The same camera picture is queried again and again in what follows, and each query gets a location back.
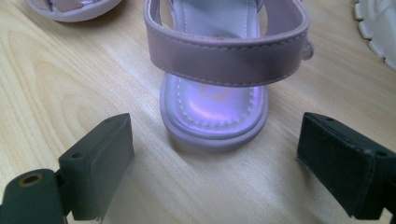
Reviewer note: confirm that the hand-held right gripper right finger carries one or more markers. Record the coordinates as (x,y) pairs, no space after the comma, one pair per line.
(348,168)

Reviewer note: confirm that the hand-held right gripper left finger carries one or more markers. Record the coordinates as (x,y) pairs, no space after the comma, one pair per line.
(93,168)

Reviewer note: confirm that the navy and white sneaker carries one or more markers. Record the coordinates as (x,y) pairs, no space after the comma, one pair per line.
(381,28)

